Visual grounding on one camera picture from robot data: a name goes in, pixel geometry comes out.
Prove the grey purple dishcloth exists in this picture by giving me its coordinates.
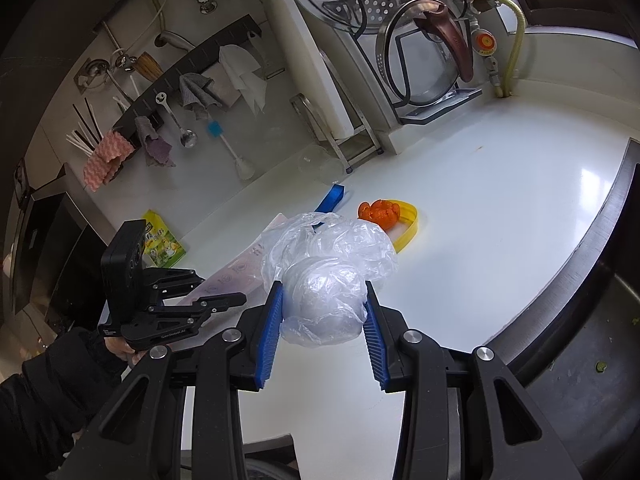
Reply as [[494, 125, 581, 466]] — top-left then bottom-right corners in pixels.
[[134, 116, 177, 168]]

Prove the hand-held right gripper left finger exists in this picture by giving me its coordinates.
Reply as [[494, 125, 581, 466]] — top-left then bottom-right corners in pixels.
[[75, 281, 285, 480]]

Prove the white plastic bag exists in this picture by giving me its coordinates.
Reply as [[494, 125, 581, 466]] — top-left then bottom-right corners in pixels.
[[261, 211, 400, 347]]

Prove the black hook rail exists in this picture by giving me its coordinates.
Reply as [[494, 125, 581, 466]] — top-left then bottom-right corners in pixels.
[[112, 14, 264, 137]]

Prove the pink sponge cloth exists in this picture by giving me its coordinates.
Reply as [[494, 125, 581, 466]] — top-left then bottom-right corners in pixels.
[[82, 130, 136, 192]]

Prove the glass pot lid brown handle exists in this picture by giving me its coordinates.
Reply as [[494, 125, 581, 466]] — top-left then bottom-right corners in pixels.
[[375, 0, 475, 110]]

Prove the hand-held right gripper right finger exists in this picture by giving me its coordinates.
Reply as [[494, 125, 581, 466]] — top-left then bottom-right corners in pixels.
[[362, 281, 585, 480]]

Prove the metal board rack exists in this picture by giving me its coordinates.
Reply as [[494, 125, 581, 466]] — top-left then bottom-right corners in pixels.
[[291, 92, 387, 175]]

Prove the person's left hand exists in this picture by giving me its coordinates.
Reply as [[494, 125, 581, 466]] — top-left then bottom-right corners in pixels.
[[106, 336, 152, 369]]

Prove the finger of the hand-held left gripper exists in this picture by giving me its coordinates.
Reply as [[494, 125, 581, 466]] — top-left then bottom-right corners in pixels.
[[145, 267, 207, 307], [149, 291, 249, 335]]

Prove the pink printed plastic packet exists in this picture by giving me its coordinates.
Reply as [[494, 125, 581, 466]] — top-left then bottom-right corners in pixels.
[[177, 212, 290, 307]]

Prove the black lid rack grey tray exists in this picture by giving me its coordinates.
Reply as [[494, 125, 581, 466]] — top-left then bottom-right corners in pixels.
[[345, 10, 484, 127]]

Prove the bundle of white chopsticks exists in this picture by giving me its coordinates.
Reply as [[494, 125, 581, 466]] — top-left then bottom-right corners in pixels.
[[66, 97, 106, 158]]

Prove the steel utensil handle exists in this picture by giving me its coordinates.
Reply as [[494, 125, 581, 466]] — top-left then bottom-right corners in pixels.
[[154, 30, 197, 53]]

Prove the white cloth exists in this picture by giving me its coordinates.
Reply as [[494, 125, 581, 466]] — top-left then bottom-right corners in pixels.
[[218, 44, 269, 115]]

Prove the person's left forearm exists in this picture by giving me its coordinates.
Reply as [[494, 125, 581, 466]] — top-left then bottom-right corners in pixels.
[[0, 327, 133, 480]]

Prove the blue white bottle brush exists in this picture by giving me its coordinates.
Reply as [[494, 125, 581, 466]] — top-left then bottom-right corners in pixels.
[[207, 120, 257, 181]]

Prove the yellow spout pouch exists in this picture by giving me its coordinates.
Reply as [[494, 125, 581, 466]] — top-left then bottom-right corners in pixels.
[[142, 210, 187, 267]]

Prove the steel sink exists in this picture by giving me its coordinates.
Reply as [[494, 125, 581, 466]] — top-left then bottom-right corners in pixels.
[[475, 140, 640, 480]]

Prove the blue plastic strip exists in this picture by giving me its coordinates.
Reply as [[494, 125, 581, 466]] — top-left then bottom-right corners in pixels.
[[314, 184, 347, 216]]

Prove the clear plastic cup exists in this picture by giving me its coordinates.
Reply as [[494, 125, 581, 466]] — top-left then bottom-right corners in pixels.
[[298, 145, 335, 187]]

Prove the black gas stove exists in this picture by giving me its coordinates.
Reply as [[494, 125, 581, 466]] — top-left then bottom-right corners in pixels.
[[12, 195, 108, 331]]

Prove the yellow square lid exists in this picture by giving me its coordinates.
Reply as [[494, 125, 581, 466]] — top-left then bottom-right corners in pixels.
[[385, 200, 422, 254]]

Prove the white cutting board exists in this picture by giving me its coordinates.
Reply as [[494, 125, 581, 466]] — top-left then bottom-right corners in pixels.
[[265, 0, 359, 142]]

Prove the steel spoon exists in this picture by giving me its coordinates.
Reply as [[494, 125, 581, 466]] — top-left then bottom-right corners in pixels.
[[155, 92, 199, 149]]

